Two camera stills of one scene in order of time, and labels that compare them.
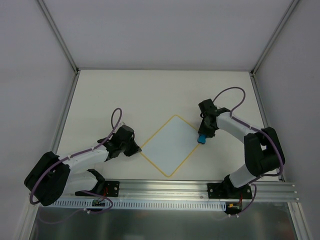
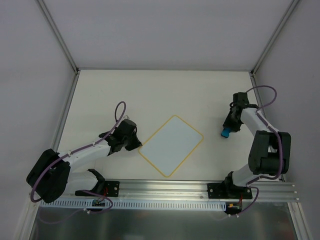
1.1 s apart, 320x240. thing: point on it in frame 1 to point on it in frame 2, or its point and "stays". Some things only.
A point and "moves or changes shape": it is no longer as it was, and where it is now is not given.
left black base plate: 112,188 stays
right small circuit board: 233,206 stays
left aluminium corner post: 60,35 stays
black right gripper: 206,128 to 230,124
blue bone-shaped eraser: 201,138 moves or changes shape
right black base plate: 227,190 stays
